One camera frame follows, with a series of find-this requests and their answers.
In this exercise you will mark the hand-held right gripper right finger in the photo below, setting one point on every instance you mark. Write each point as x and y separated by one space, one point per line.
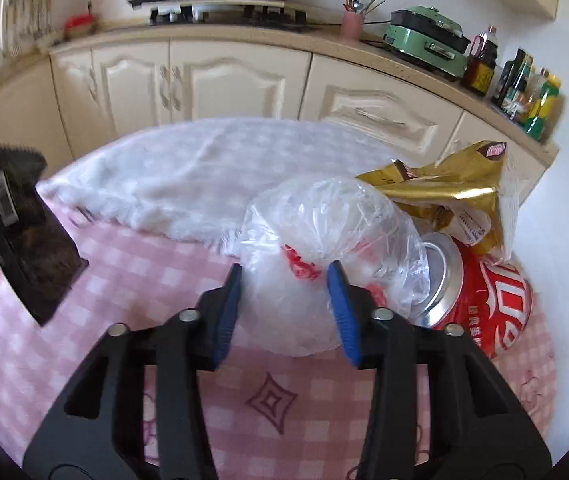
342 310

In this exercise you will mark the black gas stove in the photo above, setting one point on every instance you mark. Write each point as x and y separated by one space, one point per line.
224 12

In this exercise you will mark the pink utensil holder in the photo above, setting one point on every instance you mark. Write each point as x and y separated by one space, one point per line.
352 26

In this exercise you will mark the white fluffy towel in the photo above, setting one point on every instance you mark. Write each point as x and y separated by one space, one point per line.
189 175

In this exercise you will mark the dark snack wrapper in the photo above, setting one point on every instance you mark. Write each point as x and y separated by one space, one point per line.
39 260

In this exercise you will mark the dark glass bottle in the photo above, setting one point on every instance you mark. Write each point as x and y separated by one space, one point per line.
509 80
520 87

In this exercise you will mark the hanging utensil rack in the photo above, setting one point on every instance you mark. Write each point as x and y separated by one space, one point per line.
29 15

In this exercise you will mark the red container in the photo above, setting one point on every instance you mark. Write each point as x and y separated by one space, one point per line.
80 22

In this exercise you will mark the gold foil bag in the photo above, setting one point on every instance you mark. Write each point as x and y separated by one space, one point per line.
444 195

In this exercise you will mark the large soy sauce bottle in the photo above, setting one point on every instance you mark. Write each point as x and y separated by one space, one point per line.
480 67

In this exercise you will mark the utensils bunch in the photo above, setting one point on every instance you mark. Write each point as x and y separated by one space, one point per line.
362 0

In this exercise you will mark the green electric cooker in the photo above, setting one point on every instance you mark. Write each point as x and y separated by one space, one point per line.
427 40

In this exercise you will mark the beige kitchen countertop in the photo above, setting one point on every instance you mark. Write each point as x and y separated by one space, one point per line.
284 37

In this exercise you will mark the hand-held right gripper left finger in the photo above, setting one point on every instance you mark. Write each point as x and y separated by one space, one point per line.
227 305

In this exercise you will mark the green yellow bottle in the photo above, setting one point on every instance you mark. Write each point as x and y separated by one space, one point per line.
544 107

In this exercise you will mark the red soda can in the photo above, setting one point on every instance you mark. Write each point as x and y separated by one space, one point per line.
489 300

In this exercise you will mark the small sauce bottle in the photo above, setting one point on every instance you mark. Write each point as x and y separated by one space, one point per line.
533 97

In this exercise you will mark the cream kitchen cabinet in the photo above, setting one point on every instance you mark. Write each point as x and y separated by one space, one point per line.
224 85

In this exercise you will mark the clear plastic bag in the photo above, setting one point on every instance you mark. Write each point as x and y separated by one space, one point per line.
314 220

